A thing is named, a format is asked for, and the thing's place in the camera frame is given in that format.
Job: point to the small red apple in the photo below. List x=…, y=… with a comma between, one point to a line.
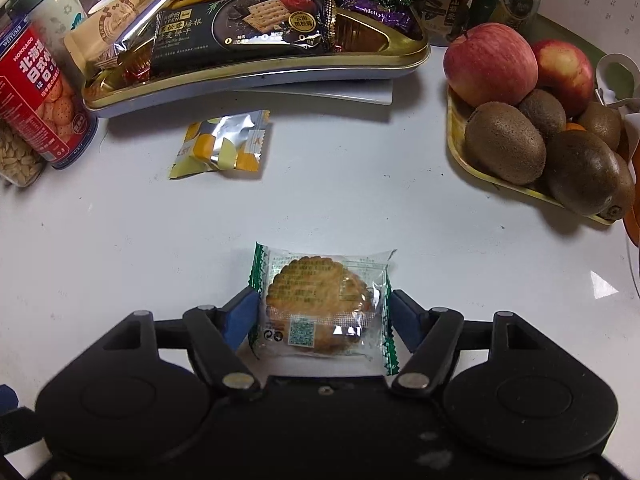
x=565, y=75

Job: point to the yellow fruit tray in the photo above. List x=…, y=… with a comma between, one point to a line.
x=525, y=187

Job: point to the kiwi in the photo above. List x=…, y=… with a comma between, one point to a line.
x=505, y=142
x=626, y=195
x=544, y=110
x=582, y=172
x=600, y=122

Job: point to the purple candy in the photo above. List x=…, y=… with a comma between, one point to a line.
x=380, y=16

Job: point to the orange holder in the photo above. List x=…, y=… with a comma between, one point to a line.
x=632, y=225

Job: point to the black cracker packet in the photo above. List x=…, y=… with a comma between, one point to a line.
x=240, y=30

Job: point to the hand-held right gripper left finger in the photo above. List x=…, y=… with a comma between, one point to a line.
x=243, y=317

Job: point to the white tumbler with green lid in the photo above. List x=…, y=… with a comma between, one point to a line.
x=52, y=15

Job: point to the red biscuit can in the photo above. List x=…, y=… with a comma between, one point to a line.
x=42, y=105

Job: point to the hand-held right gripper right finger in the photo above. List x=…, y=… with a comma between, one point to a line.
x=404, y=321

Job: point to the yellow and silver snack packet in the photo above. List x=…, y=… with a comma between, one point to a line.
x=225, y=145

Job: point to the white cup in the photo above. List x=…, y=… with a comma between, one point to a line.
x=619, y=77

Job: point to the orange candy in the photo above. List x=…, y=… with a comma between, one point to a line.
x=136, y=67

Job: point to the brown printed drink can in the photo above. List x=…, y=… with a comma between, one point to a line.
x=440, y=0

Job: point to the golden tin tray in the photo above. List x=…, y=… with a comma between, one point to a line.
x=280, y=80

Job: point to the glass peanut jar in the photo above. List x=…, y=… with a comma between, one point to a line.
x=17, y=160

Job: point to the large red apple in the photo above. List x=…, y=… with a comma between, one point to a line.
x=490, y=65

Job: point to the clear cookie packet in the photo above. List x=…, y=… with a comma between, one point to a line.
x=315, y=305

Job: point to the brown and silver snack packet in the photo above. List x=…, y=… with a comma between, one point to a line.
x=110, y=25

